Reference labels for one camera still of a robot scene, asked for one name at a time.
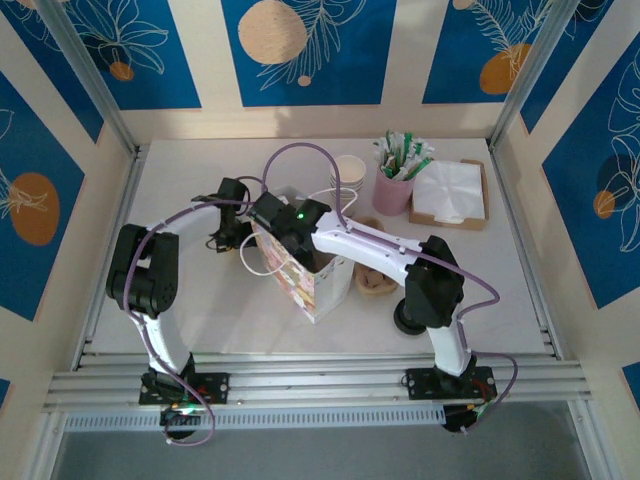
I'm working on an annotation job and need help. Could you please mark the white cartoon print gift bag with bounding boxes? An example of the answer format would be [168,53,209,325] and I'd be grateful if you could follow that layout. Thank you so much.
[239,184,359,326]

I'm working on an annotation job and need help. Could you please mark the white paper cup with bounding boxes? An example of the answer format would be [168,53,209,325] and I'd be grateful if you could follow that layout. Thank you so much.
[330,186,365,205]
[330,191,363,217]
[330,182,365,200]
[329,178,366,196]
[329,174,366,192]
[329,154,368,187]

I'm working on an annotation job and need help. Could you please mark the brown pulp cup carrier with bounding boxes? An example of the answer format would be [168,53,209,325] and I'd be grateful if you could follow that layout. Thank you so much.
[353,215,402,299]

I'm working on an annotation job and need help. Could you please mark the pink cylindrical holder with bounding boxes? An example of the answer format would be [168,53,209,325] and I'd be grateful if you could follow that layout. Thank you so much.
[372,168,415,217]

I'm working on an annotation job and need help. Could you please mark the brown napkin tray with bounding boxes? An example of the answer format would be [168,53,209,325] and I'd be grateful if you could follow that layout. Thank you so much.
[408,158,495,233]

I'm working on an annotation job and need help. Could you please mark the white paper napkin stack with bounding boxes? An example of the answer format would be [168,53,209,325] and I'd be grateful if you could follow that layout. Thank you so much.
[412,160,489,224]

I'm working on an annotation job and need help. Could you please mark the black electronics board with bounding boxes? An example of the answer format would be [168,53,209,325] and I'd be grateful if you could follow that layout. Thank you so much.
[159,404,201,441]
[442,402,494,436]

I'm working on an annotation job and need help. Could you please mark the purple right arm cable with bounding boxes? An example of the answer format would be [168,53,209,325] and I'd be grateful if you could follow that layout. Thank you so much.
[263,142,520,436]

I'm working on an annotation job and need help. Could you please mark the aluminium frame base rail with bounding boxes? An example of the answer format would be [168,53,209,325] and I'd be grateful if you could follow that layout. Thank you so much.
[42,352,599,416]

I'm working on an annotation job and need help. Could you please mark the grey slotted cable duct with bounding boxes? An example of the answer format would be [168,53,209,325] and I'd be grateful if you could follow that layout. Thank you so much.
[63,405,446,434]

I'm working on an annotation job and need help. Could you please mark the aluminium frame post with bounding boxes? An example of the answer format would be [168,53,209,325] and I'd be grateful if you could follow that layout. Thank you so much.
[488,0,591,151]
[37,0,141,156]

